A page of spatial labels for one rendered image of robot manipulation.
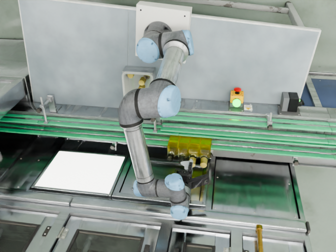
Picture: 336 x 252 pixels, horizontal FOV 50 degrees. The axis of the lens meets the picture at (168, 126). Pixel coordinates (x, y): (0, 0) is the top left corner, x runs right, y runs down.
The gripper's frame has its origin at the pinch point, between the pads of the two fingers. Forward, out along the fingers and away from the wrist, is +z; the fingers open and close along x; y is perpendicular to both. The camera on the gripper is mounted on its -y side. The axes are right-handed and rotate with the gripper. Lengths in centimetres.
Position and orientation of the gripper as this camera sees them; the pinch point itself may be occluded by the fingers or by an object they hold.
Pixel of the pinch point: (192, 164)
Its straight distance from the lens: 182.5
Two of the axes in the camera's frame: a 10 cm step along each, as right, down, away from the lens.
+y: -9.9, -0.7, 1.4
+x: 0.1, 8.5, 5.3
